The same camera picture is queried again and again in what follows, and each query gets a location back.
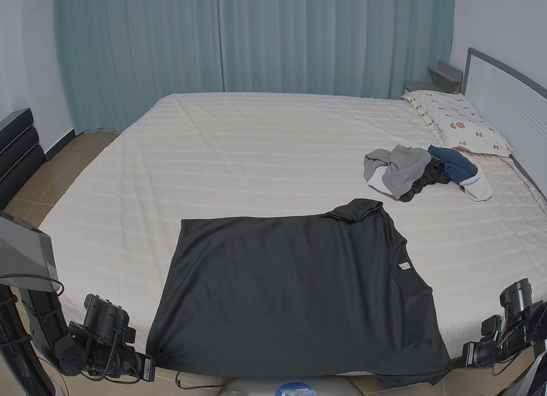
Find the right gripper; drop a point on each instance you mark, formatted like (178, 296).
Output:
(483, 353)

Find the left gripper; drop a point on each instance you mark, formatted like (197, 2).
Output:
(128, 362)

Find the black T-shirt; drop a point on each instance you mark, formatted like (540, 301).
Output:
(290, 296)

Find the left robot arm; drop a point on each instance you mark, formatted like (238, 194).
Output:
(25, 253)

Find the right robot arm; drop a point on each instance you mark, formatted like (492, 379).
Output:
(517, 338)

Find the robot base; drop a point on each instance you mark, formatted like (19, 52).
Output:
(256, 389)

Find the pile of clothes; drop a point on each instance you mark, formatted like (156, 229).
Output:
(406, 168)

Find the bed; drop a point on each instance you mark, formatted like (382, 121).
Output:
(256, 150)

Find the white printed pillow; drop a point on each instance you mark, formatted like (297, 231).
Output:
(457, 123)

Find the black chest of drawers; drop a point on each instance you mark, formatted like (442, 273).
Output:
(17, 150)

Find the grey bedside table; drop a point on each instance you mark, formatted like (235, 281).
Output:
(444, 73)

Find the blue-green curtain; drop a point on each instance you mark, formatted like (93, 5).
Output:
(256, 22)

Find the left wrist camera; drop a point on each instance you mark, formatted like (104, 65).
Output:
(104, 313)

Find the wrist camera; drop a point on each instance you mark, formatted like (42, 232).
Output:
(517, 296)
(104, 313)

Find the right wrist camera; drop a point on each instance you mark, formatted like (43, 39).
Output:
(517, 296)

